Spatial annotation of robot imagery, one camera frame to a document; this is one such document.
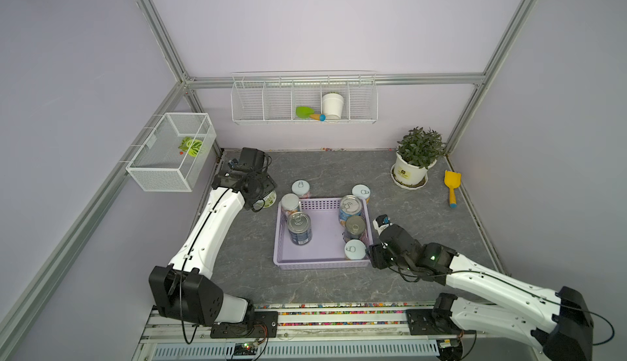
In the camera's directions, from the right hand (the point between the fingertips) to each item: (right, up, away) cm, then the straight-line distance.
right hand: (371, 247), depth 79 cm
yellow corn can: (-5, -2, +3) cm, 6 cm away
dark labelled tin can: (-5, +6, +5) cm, 9 cm away
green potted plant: (+22, +35, +15) cm, 44 cm away
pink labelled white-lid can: (-25, +19, +21) cm, 38 cm away
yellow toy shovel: (+42, +21, +30) cm, 56 cm away
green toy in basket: (-62, +35, +2) cm, 71 cm away
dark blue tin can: (-24, +6, +5) cm, 26 cm away
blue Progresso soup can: (-6, +12, +10) cm, 17 cm away
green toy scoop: (-23, +49, +19) cm, 57 cm away
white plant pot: (+20, +24, +23) cm, 39 cm away
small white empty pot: (-12, +51, +12) cm, 54 cm away
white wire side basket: (-66, +30, +2) cm, 73 cm away
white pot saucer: (+22, +19, +26) cm, 39 cm away
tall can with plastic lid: (-28, +13, +8) cm, 32 cm away
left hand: (-35, +19, 0) cm, 40 cm away
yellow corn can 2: (0, +17, +20) cm, 26 cm away
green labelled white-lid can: (-34, +16, 0) cm, 37 cm away
